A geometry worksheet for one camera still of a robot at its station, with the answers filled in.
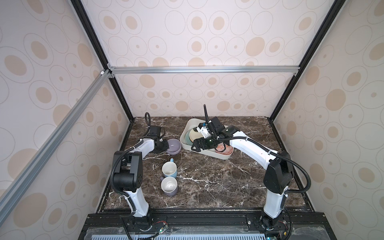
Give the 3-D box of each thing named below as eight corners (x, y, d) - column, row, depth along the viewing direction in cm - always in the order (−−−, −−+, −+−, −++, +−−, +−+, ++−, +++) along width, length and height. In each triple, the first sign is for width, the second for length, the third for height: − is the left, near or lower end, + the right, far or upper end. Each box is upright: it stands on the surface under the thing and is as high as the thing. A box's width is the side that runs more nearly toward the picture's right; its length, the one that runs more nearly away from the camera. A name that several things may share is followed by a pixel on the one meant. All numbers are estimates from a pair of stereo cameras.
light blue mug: (163, 181, 89) (160, 174, 81) (165, 166, 96) (163, 157, 88) (177, 181, 89) (175, 174, 81) (178, 166, 96) (176, 157, 88)
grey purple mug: (161, 197, 84) (158, 192, 77) (163, 182, 89) (160, 176, 82) (177, 197, 84) (176, 192, 77) (179, 182, 89) (177, 176, 82)
